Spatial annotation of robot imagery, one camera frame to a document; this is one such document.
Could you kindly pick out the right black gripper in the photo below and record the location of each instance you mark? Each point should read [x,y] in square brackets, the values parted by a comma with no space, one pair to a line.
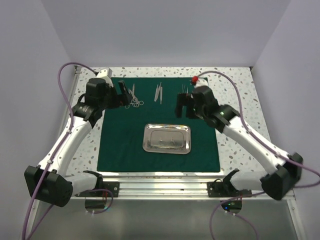
[181,100]

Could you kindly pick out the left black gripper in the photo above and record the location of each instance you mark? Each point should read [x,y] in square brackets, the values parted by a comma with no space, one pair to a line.
[124,99]

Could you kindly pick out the steel forceps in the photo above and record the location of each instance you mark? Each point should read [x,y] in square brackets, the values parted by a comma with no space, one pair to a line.
[183,88]

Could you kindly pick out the steel needle holder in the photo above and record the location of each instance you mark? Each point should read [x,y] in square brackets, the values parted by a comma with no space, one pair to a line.
[132,104]

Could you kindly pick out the steel surgical scissors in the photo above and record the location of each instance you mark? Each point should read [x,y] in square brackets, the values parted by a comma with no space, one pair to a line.
[140,102]

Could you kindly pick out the steel scalpel handle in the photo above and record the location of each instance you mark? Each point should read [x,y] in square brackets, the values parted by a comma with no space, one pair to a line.
[156,93]

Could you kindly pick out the dark green surgical cloth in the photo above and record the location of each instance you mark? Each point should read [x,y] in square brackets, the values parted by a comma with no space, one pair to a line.
[121,140]

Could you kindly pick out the steel instrument tray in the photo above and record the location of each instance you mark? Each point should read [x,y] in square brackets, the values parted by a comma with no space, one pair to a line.
[167,139]

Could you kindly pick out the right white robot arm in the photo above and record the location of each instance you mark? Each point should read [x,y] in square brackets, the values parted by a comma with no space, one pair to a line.
[281,169]

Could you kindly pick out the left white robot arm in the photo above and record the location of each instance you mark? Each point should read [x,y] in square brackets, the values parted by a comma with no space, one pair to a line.
[82,120]

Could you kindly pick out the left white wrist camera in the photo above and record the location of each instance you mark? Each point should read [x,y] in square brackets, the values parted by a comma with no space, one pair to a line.
[104,74]

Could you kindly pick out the aluminium mounting rail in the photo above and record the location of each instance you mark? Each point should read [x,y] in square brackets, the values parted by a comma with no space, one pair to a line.
[162,188]

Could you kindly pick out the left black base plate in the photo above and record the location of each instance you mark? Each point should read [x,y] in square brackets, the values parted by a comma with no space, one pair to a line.
[107,189]

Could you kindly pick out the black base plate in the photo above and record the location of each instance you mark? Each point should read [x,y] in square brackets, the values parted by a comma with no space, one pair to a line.
[219,189]
[107,189]

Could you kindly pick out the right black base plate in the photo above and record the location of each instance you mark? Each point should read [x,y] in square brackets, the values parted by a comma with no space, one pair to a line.
[219,189]

